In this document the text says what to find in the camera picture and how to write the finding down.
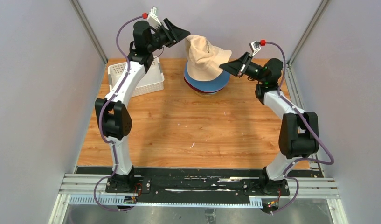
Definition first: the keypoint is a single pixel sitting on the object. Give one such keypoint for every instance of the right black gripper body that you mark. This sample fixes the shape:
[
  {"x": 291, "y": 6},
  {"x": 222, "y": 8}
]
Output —
[{"x": 254, "y": 71}]

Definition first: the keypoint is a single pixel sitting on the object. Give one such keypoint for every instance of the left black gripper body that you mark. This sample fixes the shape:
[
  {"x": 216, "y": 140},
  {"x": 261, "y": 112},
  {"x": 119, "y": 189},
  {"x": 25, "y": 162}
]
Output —
[{"x": 158, "y": 40}]

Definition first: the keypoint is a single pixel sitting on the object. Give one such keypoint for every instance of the blue hat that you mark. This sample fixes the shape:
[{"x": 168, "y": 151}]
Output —
[{"x": 223, "y": 75}]

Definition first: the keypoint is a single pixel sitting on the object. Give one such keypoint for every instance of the maroon bucket hat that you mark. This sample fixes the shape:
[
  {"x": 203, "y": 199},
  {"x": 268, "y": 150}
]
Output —
[{"x": 206, "y": 87}]

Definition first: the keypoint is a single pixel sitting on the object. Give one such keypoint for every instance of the beige cap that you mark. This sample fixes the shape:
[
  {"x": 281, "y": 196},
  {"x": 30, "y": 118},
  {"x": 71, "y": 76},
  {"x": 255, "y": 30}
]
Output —
[{"x": 204, "y": 59}]

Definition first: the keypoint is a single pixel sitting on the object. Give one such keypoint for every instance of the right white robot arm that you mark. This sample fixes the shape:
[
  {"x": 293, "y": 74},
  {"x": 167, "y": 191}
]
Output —
[{"x": 297, "y": 138}]

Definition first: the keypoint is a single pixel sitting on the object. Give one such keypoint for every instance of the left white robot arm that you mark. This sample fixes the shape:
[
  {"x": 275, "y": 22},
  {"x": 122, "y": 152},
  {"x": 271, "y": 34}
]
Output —
[{"x": 113, "y": 119}]

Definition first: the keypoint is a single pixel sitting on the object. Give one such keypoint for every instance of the white perforated basket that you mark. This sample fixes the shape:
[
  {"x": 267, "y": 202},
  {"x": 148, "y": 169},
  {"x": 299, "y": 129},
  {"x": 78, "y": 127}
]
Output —
[{"x": 150, "y": 79}]

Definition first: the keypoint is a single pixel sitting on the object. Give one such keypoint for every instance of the wooden hat stand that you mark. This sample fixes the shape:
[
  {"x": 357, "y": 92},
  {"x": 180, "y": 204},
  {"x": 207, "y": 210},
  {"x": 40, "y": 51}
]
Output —
[{"x": 206, "y": 95}]

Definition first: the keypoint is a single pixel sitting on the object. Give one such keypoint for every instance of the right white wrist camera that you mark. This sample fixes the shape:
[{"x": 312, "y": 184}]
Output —
[{"x": 256, "y": 46}]

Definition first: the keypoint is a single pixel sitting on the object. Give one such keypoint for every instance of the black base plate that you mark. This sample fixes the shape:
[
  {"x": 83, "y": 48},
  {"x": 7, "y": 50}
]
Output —
[{"x": 197, "y": 185}]

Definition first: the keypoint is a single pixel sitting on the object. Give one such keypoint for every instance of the aluminium frame rails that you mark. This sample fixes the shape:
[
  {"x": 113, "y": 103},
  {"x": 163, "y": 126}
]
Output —
[{"x": 175, "y": 128}]

